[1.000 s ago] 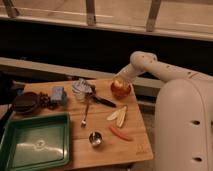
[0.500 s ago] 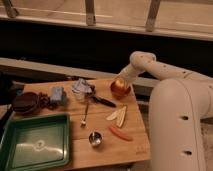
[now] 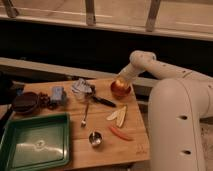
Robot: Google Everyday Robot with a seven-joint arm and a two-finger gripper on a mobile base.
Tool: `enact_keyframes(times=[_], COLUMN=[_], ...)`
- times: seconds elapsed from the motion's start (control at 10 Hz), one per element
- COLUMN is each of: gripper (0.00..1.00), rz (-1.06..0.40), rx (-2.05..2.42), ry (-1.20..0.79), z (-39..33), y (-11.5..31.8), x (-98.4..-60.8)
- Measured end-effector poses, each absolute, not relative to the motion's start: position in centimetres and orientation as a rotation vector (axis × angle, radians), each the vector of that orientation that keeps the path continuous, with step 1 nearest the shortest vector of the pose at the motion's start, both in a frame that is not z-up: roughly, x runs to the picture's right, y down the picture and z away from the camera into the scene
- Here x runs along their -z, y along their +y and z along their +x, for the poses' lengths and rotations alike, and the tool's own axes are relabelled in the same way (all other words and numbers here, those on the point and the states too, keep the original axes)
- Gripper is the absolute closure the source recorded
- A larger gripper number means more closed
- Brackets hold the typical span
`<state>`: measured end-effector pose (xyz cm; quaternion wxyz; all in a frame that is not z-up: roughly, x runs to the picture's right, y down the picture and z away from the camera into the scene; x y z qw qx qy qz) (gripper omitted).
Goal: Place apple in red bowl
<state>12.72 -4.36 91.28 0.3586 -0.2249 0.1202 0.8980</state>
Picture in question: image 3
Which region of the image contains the small metal cup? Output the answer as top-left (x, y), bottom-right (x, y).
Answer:
top-left (89, 131), bottom-right (102, 147)

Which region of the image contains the red bowl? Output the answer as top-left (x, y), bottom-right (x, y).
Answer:
top-left (110, 80), bottom-right (131, 99)

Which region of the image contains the pale banana slice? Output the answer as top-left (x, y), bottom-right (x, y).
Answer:
top-left (106, 109), bottom-right (121, 121)

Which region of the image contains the wooden cutting board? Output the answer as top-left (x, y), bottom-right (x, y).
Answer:
top-left (13, 79), bottom-right (150, 171)

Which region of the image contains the black handled knife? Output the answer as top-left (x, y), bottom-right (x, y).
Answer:
top-left (89, 95), bottom-right (116, 107)

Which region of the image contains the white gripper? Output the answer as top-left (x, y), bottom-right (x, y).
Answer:
top-left (115, 64), bottom-right (140, 86)

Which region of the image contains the red yellow apple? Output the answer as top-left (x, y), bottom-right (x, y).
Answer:
top-left (114, 80), bottom-right (127, 91)

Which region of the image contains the blue sponge block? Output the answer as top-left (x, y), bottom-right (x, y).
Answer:
top-left (50, 86), bottom-right (66, 104)

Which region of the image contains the crumpled clear plastic bag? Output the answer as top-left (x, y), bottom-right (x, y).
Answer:
top-left (71, 78), bottom-right (92, 100)

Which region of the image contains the orange carrot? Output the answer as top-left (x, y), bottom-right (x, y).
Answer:
top-left (108, 125), bottom-right (133, 141)

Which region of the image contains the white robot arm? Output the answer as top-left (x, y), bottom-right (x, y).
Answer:
top-left (117, 50), bottom-right (213, 171)

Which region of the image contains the green plastic tray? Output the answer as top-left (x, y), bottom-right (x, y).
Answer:
top-left (0, 113), bottom-right (70, 171)

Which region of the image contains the dark brown bowl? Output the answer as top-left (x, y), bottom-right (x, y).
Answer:
top-left (12, 92), bottom-right (39, 114)

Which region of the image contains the dark grape bunch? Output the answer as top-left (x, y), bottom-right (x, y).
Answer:
top-left (39, 92), bottom-right (58, 110)

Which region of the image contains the metal spoon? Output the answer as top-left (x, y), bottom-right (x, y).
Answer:
top-left (81, 102), bottom-right (90, 128)

